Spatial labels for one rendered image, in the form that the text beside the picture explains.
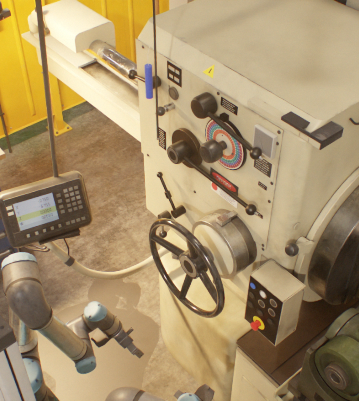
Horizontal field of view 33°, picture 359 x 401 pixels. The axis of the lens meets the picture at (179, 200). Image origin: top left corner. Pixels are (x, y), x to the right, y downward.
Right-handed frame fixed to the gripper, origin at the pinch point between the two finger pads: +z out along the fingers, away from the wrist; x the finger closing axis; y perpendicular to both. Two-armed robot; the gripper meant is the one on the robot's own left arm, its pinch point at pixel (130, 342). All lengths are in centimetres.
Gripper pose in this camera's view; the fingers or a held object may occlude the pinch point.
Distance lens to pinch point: 252.9
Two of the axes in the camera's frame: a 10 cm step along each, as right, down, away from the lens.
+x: -5.7, -4.6, 6.8
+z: 3.9, 5.7, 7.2
